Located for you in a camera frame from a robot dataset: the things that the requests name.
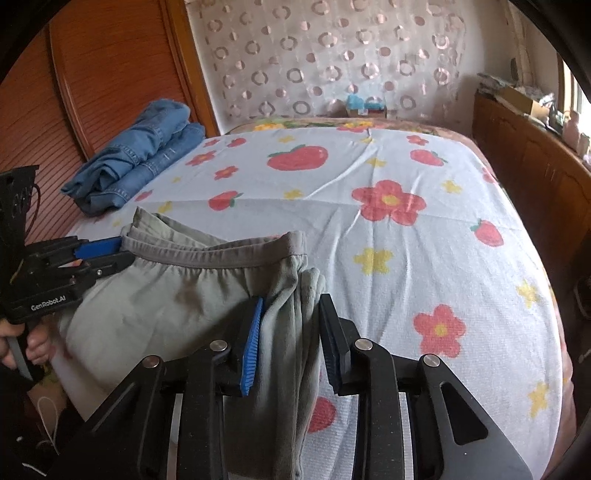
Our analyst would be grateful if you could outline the grey green pants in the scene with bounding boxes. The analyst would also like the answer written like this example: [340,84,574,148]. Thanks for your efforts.
[55,207,329,480]

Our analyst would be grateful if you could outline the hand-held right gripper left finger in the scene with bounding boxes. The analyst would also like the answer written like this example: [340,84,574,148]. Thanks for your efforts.
[69,296,265,480]

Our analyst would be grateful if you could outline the wooden slatted headboard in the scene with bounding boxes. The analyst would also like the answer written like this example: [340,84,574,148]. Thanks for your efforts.
[0,0,220,245]

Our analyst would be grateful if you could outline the person's left hand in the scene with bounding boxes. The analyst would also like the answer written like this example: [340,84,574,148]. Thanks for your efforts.
[0,318,52,370]

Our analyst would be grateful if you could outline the yellow flower printed blanket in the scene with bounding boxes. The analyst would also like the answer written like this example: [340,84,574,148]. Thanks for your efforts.
[228,116,478,141]

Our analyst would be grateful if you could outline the window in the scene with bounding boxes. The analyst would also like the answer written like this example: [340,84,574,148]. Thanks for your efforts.
[556,51,591,121]

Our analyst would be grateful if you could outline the strawberry flower printed bed sheet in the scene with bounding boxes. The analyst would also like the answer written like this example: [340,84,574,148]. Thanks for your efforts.
[65,127,566,480]

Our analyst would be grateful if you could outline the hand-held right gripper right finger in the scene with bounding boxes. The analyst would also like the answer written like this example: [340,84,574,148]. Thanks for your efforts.
[318,293,532,480]

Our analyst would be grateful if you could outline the open cardboard box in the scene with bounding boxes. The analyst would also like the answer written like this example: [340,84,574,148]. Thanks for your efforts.
[496,85,550,123]

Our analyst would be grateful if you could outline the folded blue jeans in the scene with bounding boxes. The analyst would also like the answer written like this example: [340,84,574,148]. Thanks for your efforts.
[60,99,206,217]

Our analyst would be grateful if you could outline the patterned cloth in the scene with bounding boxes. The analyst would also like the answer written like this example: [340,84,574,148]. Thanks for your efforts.
[478,71,522,92]

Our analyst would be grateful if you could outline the small cardboard box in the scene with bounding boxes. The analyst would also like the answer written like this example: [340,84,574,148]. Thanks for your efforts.
[345,104,389,119]

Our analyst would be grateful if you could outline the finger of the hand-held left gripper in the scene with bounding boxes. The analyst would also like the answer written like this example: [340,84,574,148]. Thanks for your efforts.
[28,236,124,268]
[65,250,136,283]

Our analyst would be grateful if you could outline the lace window curtain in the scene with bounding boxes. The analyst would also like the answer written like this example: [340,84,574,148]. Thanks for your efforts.
[505,0,533,88]

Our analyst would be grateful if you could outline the circle patterned sheer curtain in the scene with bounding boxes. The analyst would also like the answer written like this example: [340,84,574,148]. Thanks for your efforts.
[187,0,467,121]

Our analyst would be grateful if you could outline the wooden cabinet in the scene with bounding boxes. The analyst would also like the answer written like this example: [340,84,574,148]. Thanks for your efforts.
[473,88,591,287]

